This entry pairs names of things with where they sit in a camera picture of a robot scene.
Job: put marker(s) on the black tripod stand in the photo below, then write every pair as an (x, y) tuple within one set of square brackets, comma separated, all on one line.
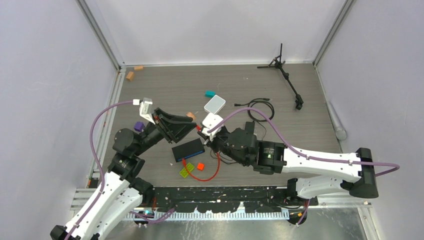
[(278, 63)]

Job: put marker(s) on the purple block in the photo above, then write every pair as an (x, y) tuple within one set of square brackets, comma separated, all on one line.
[(139, 126)]

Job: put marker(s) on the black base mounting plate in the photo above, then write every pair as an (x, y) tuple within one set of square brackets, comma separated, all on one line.
[(254, 199)]

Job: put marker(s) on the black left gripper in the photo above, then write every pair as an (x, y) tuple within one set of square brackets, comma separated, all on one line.
[(172, 130)]

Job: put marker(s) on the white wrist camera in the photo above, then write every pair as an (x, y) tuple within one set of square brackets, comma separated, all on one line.
[(208, 126), (145, 108)]

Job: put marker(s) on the teal block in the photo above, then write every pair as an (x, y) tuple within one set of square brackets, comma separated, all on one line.
[(209, 94)]

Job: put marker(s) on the white box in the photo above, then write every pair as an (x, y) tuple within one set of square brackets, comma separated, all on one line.
[(214, 105)]

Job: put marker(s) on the green lego brick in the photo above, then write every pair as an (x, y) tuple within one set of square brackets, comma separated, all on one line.
[(186, 170)]

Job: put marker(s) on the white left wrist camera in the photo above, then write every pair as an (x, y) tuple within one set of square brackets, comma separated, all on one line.
[(145, 108)]

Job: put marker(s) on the orange block near corner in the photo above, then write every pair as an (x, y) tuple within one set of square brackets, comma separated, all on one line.
[(130, 76)]

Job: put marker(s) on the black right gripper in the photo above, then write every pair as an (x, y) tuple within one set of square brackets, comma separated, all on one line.
[(211, 143)]

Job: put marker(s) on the tan wooden block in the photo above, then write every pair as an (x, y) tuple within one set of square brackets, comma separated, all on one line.
[(191, 115)]

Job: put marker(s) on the black network switch box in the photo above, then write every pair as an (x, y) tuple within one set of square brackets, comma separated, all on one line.
[(187, 150)]

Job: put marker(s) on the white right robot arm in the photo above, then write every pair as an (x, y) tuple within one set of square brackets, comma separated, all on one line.
[(333, 173)]

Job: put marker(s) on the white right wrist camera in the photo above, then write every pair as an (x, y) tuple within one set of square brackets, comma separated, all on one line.
[(208, 126)]

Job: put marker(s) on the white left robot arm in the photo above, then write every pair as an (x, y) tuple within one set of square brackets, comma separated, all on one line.
[(121, 190)]

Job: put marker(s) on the grey cylinder by wall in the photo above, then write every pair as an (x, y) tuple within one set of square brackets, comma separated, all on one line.
[(339, 130)]

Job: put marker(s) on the orange-red cube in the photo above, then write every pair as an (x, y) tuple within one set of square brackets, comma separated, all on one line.
[(200, 166)]

